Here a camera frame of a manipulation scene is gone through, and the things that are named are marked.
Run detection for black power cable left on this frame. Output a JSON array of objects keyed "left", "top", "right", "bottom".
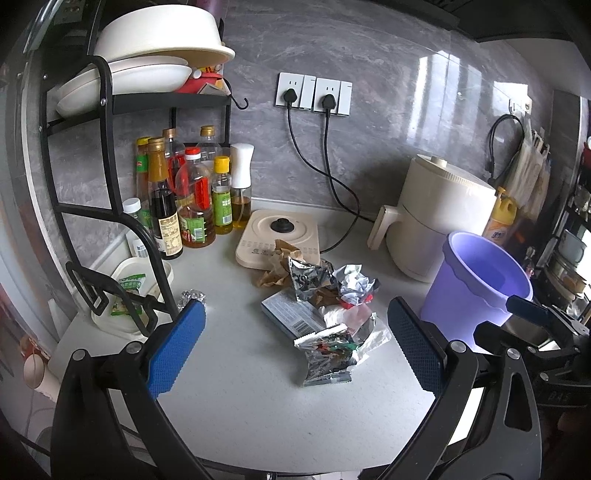
[{"left": 281, "top": 89, "right": 376, "bottom": 223}]

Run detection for large cream bowl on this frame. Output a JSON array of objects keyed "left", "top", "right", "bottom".
[{"left": 94, "top": 4, "right": 235, "bottom": 69}]

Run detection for silver foil snack bag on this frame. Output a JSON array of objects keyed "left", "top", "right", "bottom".
[{"left": 287, "top": 258, "right": 337, "bottom": 302}]

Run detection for small white cap jar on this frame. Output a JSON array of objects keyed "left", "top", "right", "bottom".
[{"left": 122, "top": 197, "right": 151, "bottom": 259}]

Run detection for cream air fryer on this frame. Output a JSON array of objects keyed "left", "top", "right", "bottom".
[{"left": 367, "top": 154, "right": 496, "bottom": 283}]

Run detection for black power cable right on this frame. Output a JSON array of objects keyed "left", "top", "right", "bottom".
[{"left": 317, "top": 94, "right": 362, "bottom": 254}]

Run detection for black hanging cable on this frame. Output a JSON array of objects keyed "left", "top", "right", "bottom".
[{"left": 486, "top": 113, "right": 527, "bottom": 186}]

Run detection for purple plastic bucket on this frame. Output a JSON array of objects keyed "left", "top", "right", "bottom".
[{"left": 420, "top": 231, "right": 533, "bottom": 353}]

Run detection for white wall socket left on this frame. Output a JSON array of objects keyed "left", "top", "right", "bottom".
[{"left": 274, "top": 72, "right": 317, "bottom": 110}]

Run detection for white oil spray bottle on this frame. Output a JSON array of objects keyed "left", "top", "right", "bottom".
[{"left": 230, "top": 143, "right": 254, "bottom": 228}]

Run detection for white wall socket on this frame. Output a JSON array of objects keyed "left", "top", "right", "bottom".
[
  {"left": 274, "top": 72, "right": 317, "bottom": 110},
  {"left": 312, "top": 78, "right": 353, "bottom": 116}
]

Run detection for red white wrapper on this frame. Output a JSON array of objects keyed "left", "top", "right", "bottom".
[{"left": 332, "top": 264, "right": 381, "bottom": 308}]

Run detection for brown paper bag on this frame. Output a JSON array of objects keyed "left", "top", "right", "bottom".
[{"left": 256, "top": 239, "right": 304, "bottom": 288}]

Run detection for cream induction cooker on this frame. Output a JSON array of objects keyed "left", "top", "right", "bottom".
[{"left": 235, "top": 209, "right": 321, "bottom": 270}]

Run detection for yellow detergent bottle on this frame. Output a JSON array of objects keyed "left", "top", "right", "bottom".
[{"left": 483, "top": 187, "right": 518, "bottom": 246}]

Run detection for gold cap clear bottle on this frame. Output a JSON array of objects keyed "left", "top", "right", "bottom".
[{"left": 197, "top": 125, "right": 222, "bottom": 173}]

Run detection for black power cable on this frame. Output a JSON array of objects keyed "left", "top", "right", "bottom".
[
  {"left": 317, "top": 94, "right": 362, "bottom": 254},
  {"left": 281, "top": 89, "right": 376, "bottom": 223}
]

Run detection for small foil ball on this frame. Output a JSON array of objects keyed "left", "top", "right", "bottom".
[{"left": 176, "top": 289, "right": 205, "bottom": 311}]

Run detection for dark soy sauce bottle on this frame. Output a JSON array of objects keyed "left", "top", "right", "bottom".
[{"left": 148, "top": 137, "right": 183, "bottom": 260}]

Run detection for cream plate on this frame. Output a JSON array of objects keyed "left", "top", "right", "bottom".
[{"left": 56, "top": 56, "right": 192, "bottom": 118}]

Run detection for dish rack with pots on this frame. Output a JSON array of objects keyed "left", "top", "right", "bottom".
[{"left": 533, "top": 139, "right": 590, "bottom": 317}]

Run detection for black metal kitchen rack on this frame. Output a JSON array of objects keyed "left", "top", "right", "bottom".
[{"left": 39, "top": 54, "right": 249, "bottom": 337}]

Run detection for white tray with green packet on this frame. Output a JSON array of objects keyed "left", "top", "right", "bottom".
[{"left": 90, "top": 256, "right": 175, "bottom": 334}]

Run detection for white wall socket right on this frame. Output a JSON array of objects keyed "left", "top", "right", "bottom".
[{"left": 312, "top": 78, "right": 353, "bottom": 116}]

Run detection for red cap oil bottle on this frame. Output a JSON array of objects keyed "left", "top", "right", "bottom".
[{"left": 174, "top": 147, "right": 215, "bottom": 248}]

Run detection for red lid container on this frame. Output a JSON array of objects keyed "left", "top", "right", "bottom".
[{"left": 176, "top": 70, "right": 230, "bottom": 96}]

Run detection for hanging cloth bags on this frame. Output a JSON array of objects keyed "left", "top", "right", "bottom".
[{"left": 504, "top": 115, "right": 551, "bottom": 222}]

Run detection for green label yellow cap bottle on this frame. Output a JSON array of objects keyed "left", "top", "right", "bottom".
[{"left": 211, "top": 156, "right": 232, "bottom": 235}]

